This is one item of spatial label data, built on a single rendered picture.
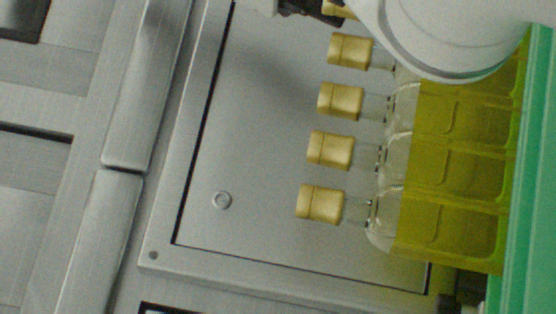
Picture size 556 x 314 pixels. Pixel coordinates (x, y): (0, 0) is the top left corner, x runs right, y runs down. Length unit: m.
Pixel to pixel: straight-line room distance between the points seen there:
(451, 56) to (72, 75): 0.69
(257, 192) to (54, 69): 0.30
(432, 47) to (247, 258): 0.52
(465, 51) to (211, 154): 0.56
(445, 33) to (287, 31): 0.62
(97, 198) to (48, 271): 0.09
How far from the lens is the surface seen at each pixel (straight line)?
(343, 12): 1.10
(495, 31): 0.63
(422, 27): 0.65
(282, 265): 1.12
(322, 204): 0.99
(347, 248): 1.13
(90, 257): 1.14
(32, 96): 1.25
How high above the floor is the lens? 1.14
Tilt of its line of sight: 3 degrees up
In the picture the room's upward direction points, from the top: 79 degrees counter-clockwise
